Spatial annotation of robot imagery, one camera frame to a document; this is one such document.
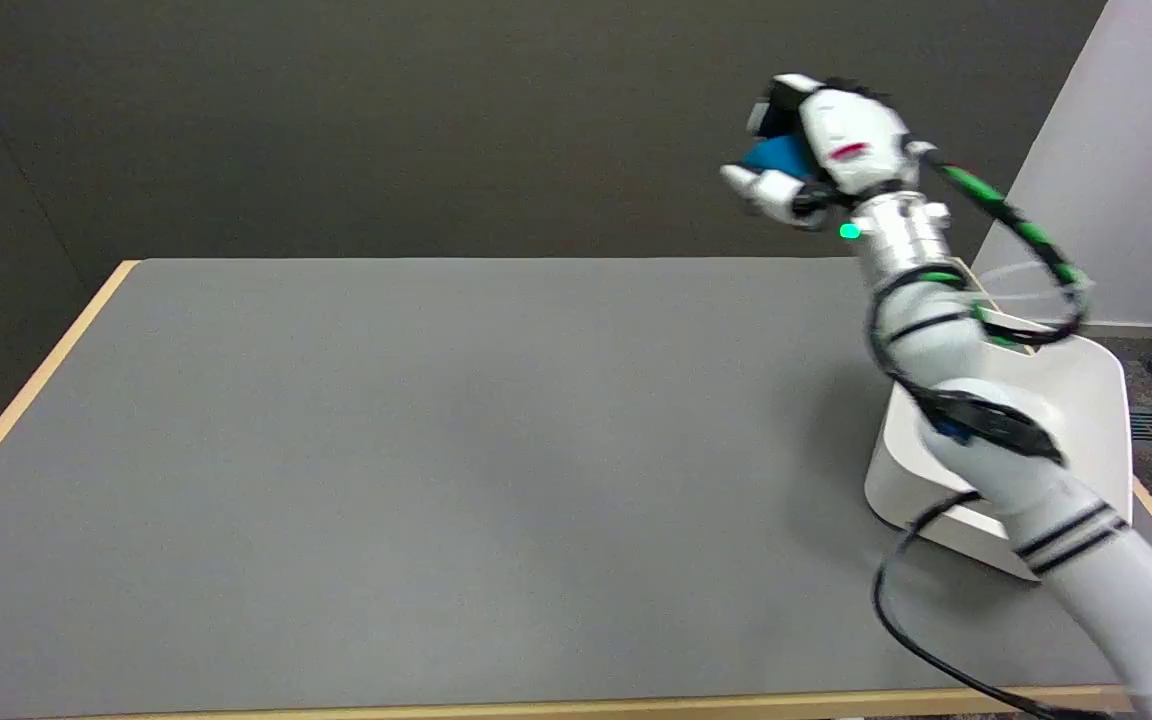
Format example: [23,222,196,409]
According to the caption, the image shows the black cable with green bands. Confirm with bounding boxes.
[921,145,1092,349]

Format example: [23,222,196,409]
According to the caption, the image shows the black cable loop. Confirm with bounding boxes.
[872,490,1127,720]

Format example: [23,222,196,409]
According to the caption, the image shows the blue wooden cube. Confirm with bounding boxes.
[742,134,817,181]

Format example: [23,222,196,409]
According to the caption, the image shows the white box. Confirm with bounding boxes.
[864,325,1136,581]

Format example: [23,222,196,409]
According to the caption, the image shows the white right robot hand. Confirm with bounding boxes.
[719,73,922,232]

